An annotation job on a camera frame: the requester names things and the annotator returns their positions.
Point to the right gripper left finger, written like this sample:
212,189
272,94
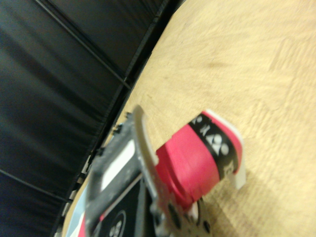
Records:
96,172

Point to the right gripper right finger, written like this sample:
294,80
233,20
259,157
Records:
197,227

